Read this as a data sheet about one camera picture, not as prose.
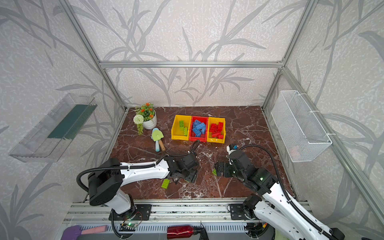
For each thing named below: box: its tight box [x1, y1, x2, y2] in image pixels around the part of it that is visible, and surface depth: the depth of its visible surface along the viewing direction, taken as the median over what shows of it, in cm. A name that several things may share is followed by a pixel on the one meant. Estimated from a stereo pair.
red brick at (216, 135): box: [211, 132, 222, 138], surface depth 104 cm
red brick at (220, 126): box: [217, 122, 224, 132], surface depth 105 cm
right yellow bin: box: [207, 117, 226, 144], surface depth 101 cm
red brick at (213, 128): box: [209, 123, 218, 133], surface depth 107 cm
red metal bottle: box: [167, 225, 194, 240], surface depth 67 cm
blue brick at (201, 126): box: [195, 122, 206, 135], surface depth 105 cm
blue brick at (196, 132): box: [192, 127, 201, 138], surface depth 102 cm
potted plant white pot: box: [143, 110, 157, 130], surface depth 101 cm
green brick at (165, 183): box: [161, 179, 170, 189], surface depth 84 cm
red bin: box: [189, 116, 209, 143], surface depth 104 cm
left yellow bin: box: [171, 114, 192, 141], surface depth 103 cm
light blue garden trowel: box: [151, 127, 160, 152], surface depth 98 cm
